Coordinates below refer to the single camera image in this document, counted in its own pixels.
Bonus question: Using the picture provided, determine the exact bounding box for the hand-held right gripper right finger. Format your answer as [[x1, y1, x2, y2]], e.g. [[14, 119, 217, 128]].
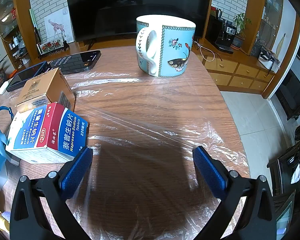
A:
[[192, 146, 277, 240]]

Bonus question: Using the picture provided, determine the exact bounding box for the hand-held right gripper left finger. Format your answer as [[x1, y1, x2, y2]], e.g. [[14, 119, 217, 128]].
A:
[[9, 147, 93, 240]]

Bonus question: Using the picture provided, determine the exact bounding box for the blue red white medicine box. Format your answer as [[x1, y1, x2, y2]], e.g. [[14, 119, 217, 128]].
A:
[[5, 102, 89, 164]]

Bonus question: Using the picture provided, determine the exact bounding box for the brown cardboard box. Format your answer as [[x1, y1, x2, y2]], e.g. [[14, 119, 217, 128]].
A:
[[14, 67, 76, 113]]

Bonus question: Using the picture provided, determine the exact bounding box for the wooden drawer cabinet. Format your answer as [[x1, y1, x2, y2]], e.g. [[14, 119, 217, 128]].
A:
[[197, 37, 278, 99]]

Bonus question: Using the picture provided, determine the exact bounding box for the dark wooden furniture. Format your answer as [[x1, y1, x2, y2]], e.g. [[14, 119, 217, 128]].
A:
[[275, 70, 300, 120]]

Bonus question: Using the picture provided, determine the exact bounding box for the black smartphone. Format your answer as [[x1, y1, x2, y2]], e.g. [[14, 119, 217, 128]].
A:
[[48, 50, 102, 75]]

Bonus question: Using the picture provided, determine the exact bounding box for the white box with black glasses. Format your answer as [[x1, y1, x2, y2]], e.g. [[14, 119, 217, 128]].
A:
[[259, 47, 280, 70]]

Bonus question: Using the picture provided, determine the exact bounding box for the framed red flower picture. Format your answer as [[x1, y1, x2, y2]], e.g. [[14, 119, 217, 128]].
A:
[[37, 39, 70, 55]]

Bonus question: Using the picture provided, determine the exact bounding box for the blue butterfly print mug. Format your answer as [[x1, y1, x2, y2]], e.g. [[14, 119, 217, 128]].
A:
[[136, 15, 196, 78]]

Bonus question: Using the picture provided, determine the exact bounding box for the black coffee machine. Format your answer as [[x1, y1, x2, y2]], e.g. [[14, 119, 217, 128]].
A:
[[206, 15, 238, 54]]

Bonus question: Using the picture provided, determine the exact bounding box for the giraffe picture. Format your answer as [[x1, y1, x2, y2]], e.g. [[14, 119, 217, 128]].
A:
[[44, 7, 74, 44]]

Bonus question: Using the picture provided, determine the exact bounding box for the green potted plant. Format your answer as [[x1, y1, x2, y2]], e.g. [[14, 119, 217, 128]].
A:
[[232, 12, 252, 48]]

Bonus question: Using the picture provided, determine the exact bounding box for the wooden shelf unit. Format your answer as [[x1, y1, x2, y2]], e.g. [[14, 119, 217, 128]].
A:
[[0, 0, 33, 68]]

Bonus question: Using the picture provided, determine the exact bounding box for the wooden glass door cabinet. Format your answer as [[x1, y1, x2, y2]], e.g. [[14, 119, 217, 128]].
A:
[[250, 0, 285, 58]]

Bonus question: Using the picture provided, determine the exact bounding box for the black flat screen television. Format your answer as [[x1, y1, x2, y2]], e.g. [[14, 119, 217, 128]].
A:
[[64, 0, 213, 43]]

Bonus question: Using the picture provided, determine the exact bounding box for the white cable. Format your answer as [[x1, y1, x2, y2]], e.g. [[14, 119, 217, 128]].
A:
[[194, 39, 224, 62]]

